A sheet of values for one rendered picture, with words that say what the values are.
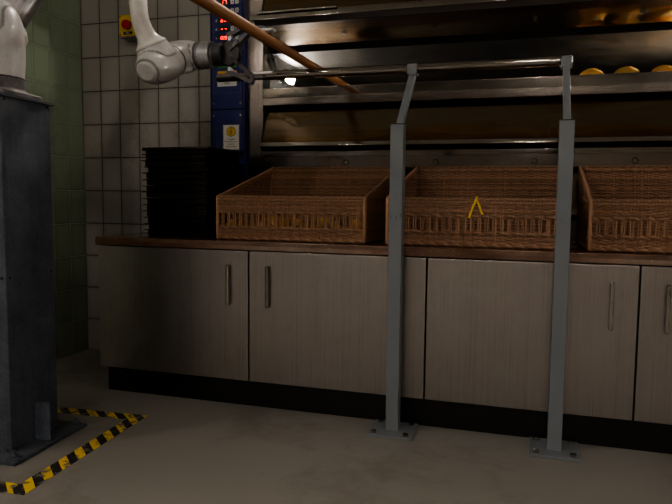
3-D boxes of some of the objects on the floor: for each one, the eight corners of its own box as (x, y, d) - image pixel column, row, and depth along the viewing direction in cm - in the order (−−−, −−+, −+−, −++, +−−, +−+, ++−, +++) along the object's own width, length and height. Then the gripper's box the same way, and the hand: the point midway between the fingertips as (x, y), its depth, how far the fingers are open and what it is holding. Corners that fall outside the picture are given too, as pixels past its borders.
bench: (177, 357, 290) (175, 229, 285) (803, 417, 218) (815, 247, 213) (95, 393, 236) (92, 236, 231) (890, 488, 164) (909, 263, 160)
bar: (222, 387, 246) (220, 75, 236) (574, 425, 208) (590, 55, 198) (179, 413, 216) (175, 57, 206) (580, 462, 178) (600, 30, 168)
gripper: (219, 19, 215) (279, 14, 209) (219, 94, 217) (278, 92, 211) (208, 13, 208) (270, 8, 202) (209, 91, 210) (269, 88, 204)
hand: (271, 51), depth 207 cm, fingers open, 13 cm apart
